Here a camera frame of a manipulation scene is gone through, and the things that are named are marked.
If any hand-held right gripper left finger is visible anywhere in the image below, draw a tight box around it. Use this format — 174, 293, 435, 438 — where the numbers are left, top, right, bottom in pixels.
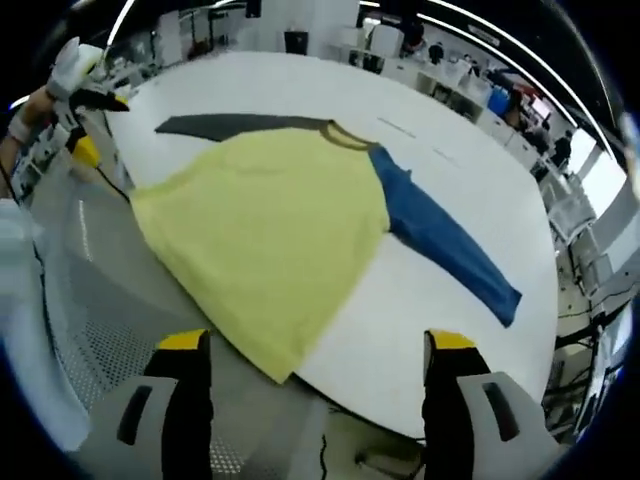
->
79, 328, 216, 480

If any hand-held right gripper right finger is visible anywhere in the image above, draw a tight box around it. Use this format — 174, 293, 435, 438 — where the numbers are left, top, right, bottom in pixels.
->
421, 327, 564, 480

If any yellow blue grey garment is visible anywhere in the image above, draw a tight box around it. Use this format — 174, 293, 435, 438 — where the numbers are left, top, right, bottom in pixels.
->
128, 113, 524, 386

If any person's left hand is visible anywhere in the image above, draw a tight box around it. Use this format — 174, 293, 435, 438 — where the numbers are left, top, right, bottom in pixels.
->
22, 84, 59, 125

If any ceiling light strip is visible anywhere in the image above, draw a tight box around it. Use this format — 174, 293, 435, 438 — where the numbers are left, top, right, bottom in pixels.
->
416, 12, 616, 157
104, 0, 139, 49

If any white wristband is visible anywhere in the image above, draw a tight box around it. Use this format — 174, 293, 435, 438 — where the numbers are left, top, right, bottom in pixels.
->
7, 117, 34, 144

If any person's white clothing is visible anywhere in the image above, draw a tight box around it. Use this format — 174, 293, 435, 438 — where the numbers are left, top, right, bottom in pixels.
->
0, 197, 96, 451

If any grey mesh office chair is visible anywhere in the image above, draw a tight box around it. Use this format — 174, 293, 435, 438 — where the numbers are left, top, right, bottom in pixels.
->
29, 144, 331, 480

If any white office chair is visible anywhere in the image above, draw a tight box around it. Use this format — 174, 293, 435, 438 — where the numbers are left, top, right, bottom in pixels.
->
547, 189, 596, 241

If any white storage counter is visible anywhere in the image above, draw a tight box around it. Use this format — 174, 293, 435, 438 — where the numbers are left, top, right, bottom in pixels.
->
414, 59, 556, 176

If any blue storage box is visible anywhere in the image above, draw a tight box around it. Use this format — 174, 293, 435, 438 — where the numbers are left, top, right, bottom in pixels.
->
487, 85, 514, 117

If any black power cable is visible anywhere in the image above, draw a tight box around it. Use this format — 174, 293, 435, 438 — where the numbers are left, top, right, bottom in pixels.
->
97, 167, 134, 204

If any thin black cable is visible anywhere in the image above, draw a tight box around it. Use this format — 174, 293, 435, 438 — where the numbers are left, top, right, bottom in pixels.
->
0, 144, 49, 281

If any white table cable lid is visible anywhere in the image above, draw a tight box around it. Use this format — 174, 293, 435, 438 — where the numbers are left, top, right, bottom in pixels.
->
375, 115, 457, 164

